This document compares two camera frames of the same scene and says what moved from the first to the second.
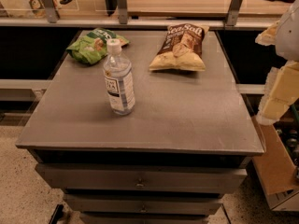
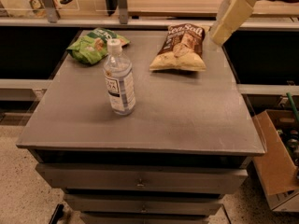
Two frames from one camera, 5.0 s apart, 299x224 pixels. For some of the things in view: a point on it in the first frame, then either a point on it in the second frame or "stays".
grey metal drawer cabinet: x=187 y=143 stays
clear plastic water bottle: x=119 y=79 stays
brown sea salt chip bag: x=182 y=49 stays
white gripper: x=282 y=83 to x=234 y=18
